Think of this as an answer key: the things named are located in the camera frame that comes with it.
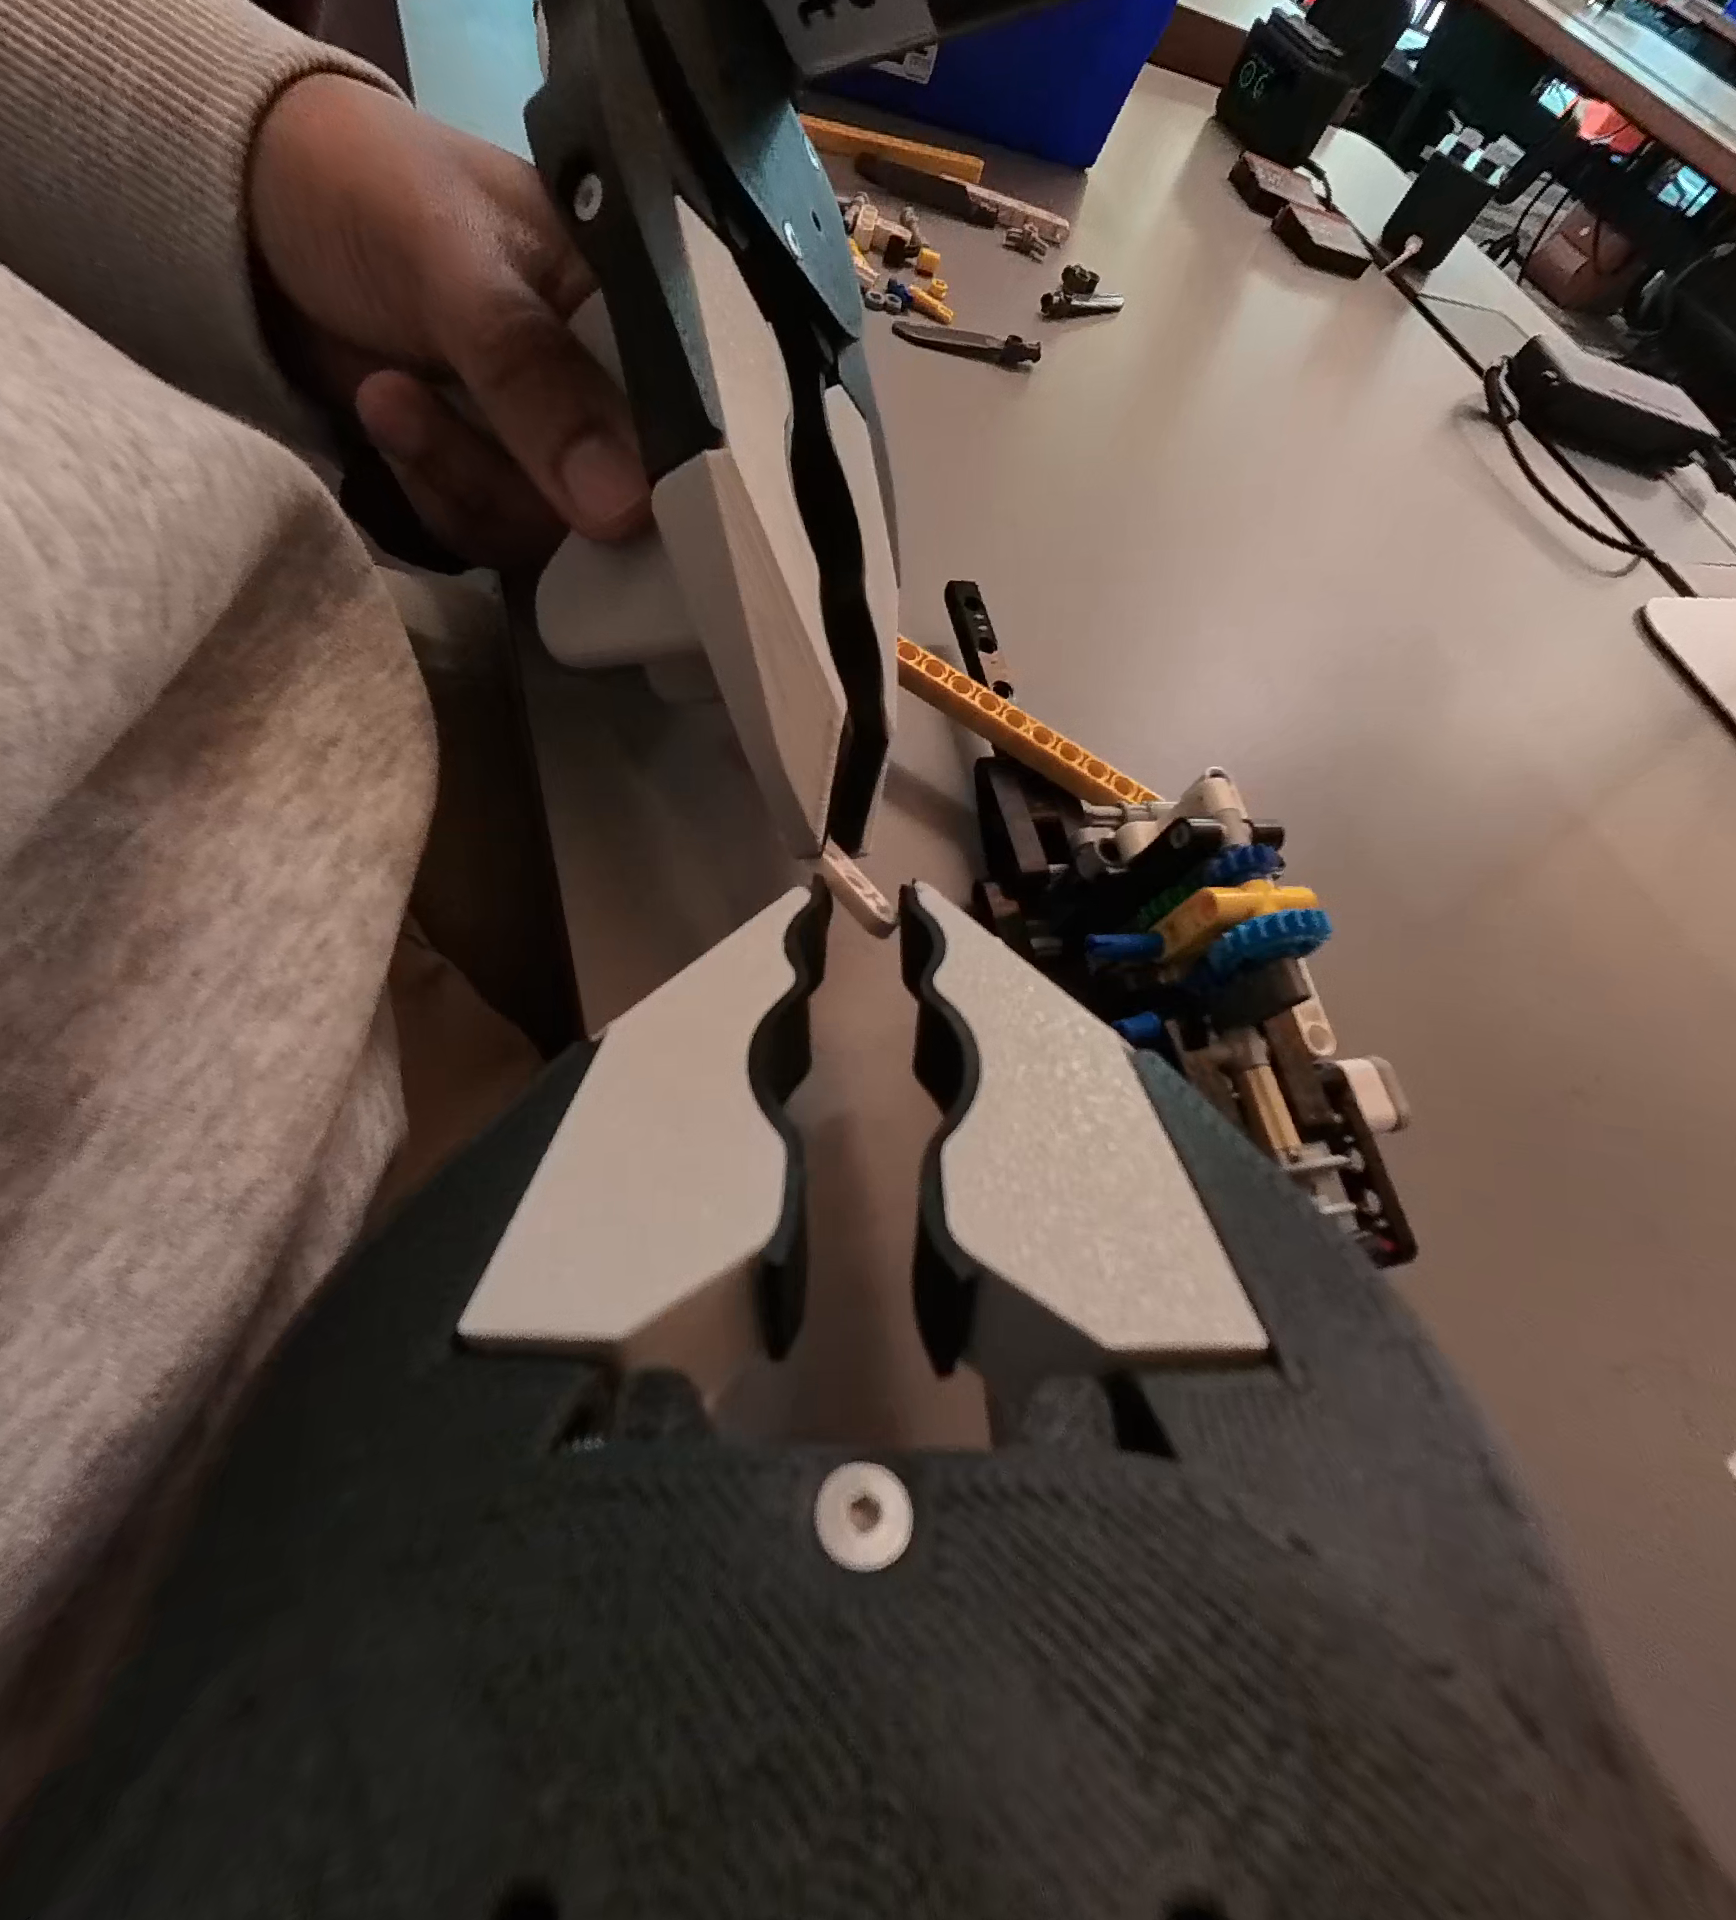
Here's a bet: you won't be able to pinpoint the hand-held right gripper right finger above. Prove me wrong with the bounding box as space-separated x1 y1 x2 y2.
896 881 1275 1385

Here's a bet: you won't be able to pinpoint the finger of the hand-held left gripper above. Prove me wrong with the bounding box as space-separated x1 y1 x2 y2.
652 433 851 860
787 335 901 855

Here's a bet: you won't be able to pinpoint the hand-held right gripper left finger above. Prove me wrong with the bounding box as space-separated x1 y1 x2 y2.
455 875 832 1369

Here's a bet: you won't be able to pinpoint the lego vehicle chassis assembly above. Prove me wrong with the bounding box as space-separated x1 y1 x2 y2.
900 575 1417 1271

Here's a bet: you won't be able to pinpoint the small white lego beam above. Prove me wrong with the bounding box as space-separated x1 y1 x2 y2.
812 839 900 942

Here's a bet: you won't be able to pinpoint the scattered loose lego pieces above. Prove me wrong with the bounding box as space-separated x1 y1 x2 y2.
797 111 1127 374

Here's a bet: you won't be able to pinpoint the person's left hand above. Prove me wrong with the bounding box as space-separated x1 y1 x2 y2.
244 64 656 568

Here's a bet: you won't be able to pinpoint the blue plastic storage bin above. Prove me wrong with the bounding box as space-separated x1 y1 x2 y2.
823 0 1182 173

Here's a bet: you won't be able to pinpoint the black charger box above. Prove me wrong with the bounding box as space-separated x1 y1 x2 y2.
1215 12 1354 166

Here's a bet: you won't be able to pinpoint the black desk device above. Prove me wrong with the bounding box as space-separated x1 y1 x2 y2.
1382 152 1499 277

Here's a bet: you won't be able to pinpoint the black power brick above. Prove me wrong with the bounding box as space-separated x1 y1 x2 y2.
1499 335 1729 469

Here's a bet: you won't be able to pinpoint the wooden office desks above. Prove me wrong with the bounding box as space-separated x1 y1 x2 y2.
1473 0 1736 222

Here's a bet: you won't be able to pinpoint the black power adapter with cable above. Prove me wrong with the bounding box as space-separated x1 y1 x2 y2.
1408 286 1736 572

